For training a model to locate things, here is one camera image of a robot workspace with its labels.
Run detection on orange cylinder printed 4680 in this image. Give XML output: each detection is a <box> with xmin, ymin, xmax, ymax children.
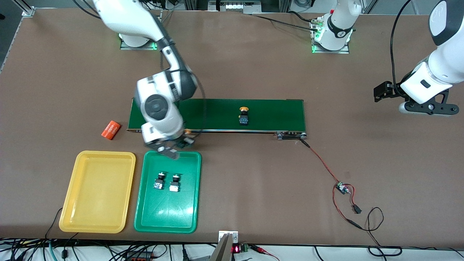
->
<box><xmin>101</xmin><ymin>120</ymin><xmax>121</xmax><ymax>140</ymax></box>

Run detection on green plastic tray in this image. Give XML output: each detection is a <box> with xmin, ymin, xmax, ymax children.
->
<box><xmin>134</xmin><ymin>150</ymin><xmax>202</xmax><ymax>233</ymax></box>

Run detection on green belt conveyor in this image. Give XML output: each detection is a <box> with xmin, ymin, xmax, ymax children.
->
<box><xmin>127</xmin><ymin>97</ymin><xmax>308</xmax><ymax>141</ymax></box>

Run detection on yellow plastic tray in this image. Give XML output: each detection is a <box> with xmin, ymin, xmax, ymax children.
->
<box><xmin>59</xmin><ymin>150</ymin><xmax>136</xmax><ymax>233</ymax></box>

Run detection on black orange power strip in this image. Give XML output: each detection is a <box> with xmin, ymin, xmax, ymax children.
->
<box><xmin>125</xmin><ymin>251</ymin><xmax>160</xmax><ymax>261</ymax></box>

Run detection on red clip leads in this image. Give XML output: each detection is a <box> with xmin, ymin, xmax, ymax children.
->
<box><xmin>250</xmin><ymin>245</ymin><xmax>281</xmax><ymax>261</ymax></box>

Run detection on grey control box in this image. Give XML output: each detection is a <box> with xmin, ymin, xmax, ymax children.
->
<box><xmin>208</xmin><ymin>0</ymin><xmax>262</xmax><ymax>15</ymax></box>

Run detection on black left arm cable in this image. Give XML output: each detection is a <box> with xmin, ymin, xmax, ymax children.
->
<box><xmin>390</xmin><ymin>0</ymin><xmax>414</xmax><ymax>98</ymax></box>

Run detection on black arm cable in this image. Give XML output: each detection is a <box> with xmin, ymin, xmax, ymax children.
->
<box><xmin>390</xmin><ymin>0</ymin><xmax>414</xmax><ymax>98</ymax></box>
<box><xmin>159</xmin><ymin>54</ymin><xmax>206</xmax><ymax>137</ymax></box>

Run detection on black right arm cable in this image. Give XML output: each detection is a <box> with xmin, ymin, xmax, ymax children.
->
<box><xmin>159</xmin><ymin>54</ymin><xmax>206</xmax><ymax>137</ymax></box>

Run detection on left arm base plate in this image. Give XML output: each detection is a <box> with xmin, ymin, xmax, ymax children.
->
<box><xmin>311</xmin><ymin>17</ymin><xmax>350</xmax><ymax>54</ymax></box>

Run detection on red black conveyor wire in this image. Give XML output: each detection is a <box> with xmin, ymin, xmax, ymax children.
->
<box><xmin>299</xmin><ymin>139</ymin><xmax>363</xmax><ymax>229</ymax></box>

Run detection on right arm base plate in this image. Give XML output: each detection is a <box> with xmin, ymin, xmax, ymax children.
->
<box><xmin>120</xmin><ymin>34</ymin><xmax>161</xmax><ymax>50</ymax></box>

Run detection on thin black looped cable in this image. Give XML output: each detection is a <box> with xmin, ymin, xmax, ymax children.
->
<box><xmin>348</xmin><ymin>207</ymin><xmax>403</xmax><ymax>257</ymax></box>

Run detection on aluminium camera mount profile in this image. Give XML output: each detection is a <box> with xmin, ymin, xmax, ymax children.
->
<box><xmin>210</xmin><ymin>231</ymin><xmax>240</xmax><ymax>261</ymax></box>

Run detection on thick black base cable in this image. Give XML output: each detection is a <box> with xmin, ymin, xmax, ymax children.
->
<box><xmin>252</xmin><ymin>11</ymin><xmax>321</xmax><ymax>32</ymax></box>

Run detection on tangled black cable bundle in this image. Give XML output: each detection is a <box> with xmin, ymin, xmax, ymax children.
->
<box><xmin>0</xmin><ymin>237</ymin><xmax>218</xmax><ymax>261</ymax></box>

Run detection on thin black table cable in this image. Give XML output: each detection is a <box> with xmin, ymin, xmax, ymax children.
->
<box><xmin>45</xmin><ymin>207</ymin><xmax>78</xmax><ymax>240</ymax></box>

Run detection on aluminium corner bracket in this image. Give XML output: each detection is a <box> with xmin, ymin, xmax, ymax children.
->
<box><xmin>21</xmin><ymin>0</ymin><xmax>36</xmax><ymax>17</ymax></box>

